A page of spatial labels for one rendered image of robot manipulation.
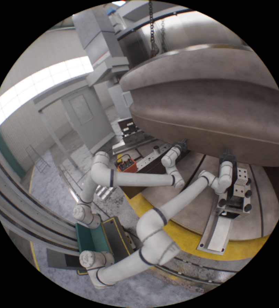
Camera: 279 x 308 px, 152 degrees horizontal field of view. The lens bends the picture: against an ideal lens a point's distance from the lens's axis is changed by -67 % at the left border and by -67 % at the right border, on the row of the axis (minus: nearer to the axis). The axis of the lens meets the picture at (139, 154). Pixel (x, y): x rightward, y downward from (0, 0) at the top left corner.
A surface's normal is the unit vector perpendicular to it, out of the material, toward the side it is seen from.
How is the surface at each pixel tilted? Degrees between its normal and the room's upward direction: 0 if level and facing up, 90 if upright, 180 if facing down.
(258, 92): 90
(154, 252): 24
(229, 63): 90
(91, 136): 90
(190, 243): 0
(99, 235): 0
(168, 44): 90
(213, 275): 0
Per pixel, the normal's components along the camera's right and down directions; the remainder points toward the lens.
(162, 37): -0.54, 0.64
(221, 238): -0.31, -0.75
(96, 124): 0.78, 0.15
